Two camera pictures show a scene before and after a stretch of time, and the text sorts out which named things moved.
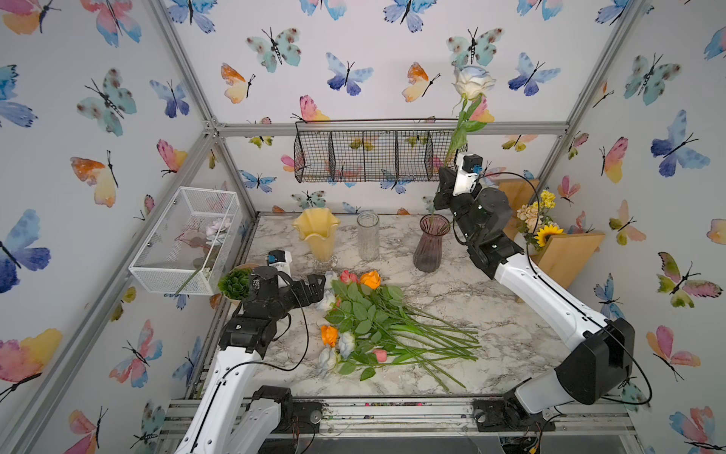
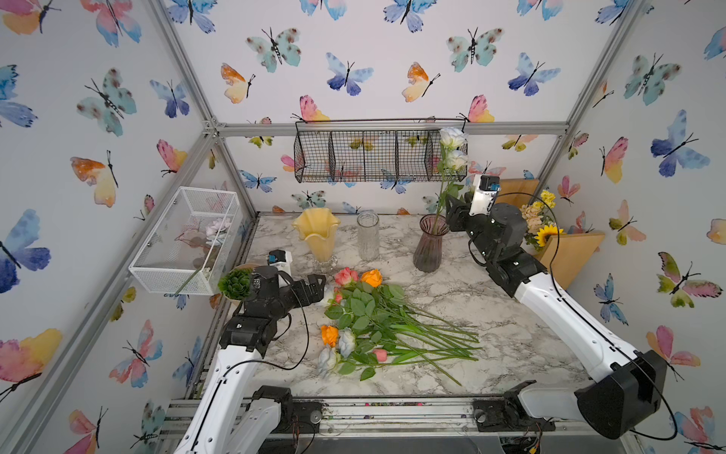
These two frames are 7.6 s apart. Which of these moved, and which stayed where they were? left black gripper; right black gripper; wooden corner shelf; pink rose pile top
Moved: right black gripper
Stayed: left black gripper; wooden corner shelf; pink rose pile top
